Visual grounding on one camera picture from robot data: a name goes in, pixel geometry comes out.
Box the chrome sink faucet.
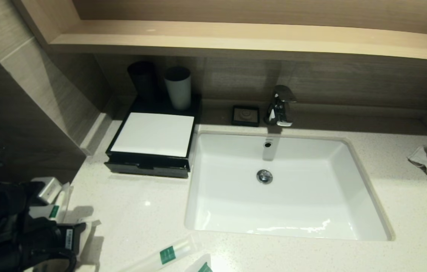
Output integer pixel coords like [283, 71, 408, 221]
[264, 85, 297, 127]

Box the white ceramic sink basin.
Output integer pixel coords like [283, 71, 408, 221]
[184, 131, 395, 242]

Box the black plastic cup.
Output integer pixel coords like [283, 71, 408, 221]
[127, 61, 158, 102]

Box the chrome sink drain stopper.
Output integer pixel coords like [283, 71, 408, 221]
[256, 169, 274, 185]

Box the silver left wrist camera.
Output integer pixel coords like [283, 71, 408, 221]
[31, 176, 63, 207]

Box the black square soap dish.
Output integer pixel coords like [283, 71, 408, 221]
[231, 105, 260, 127]

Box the wooden wall shelf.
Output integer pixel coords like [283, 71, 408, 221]
[11, 0, 427, 63]

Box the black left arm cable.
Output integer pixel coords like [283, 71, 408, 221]
[25, 251, 79, 272]

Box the small packet green corner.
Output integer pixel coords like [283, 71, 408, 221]
[184, 253, 214, 272]

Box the black glossy box drawer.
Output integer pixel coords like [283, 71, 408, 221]
[104, 161, 190, 179]

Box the long slim toothbrush packet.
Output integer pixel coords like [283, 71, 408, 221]
[28, 182, 73, 224]

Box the black amenity drawer box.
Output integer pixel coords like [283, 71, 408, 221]
[106, 91, 202, 170]

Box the light grey plastic cup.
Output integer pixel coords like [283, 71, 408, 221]
[163, 66, 192, 111]

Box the wide toothbrush packet green label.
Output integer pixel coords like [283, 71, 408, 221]
[116, 234, 203, 272]

